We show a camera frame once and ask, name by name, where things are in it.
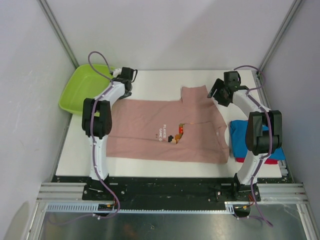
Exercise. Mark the blue folded t-shirt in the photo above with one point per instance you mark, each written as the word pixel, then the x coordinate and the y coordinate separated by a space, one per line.
pixel 237 129

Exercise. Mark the pink t-shirt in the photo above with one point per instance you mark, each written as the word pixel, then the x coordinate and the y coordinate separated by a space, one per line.
pixel 190 129

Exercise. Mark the green plastic tub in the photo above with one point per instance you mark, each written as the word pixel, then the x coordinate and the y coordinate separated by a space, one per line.
pixel 84 83

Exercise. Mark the aluminium frame rail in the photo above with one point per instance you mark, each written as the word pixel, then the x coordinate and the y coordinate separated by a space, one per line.
pixel 271 193

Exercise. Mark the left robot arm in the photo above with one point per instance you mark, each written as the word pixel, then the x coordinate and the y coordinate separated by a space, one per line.
pixel 97 118

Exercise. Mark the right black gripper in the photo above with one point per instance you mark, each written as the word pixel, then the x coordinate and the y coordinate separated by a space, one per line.
pixel 217 85

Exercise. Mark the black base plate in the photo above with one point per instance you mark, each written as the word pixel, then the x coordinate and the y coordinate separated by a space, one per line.
pixel 220 189

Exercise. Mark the grey slotted cable duct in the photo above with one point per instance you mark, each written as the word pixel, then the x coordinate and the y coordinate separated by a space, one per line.
pixel 101 208

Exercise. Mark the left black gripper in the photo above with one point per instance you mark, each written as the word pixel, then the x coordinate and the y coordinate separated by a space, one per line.
pixel 125 95

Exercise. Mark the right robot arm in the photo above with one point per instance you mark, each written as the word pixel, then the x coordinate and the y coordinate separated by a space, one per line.
pixel 263 134

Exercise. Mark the red folded t-shirt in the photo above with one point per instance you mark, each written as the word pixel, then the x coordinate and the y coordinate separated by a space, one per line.
pixel 268 161

